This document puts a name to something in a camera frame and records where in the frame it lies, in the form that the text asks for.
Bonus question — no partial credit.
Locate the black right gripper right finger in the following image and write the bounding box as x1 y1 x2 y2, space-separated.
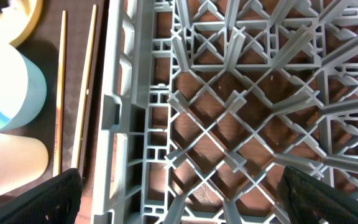
278 166 358 224

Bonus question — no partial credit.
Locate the grey dishwasher rack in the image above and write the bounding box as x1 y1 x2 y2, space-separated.
91 0 358 223

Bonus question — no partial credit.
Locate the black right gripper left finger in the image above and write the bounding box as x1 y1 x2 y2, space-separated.
0 168 83 224

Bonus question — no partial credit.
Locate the right wooden chopstick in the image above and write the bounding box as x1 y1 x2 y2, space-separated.
71 4 98 168

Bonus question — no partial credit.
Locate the yellow plate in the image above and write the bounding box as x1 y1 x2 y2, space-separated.
0 0 44 47

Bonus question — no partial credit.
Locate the dark brown serving tray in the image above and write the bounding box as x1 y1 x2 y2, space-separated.
0 0 109 217

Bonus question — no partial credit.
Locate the small white cup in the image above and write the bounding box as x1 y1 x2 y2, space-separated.
0 133 48 195

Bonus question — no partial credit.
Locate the light blue bowl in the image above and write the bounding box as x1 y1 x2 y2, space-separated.
0 44 47 131

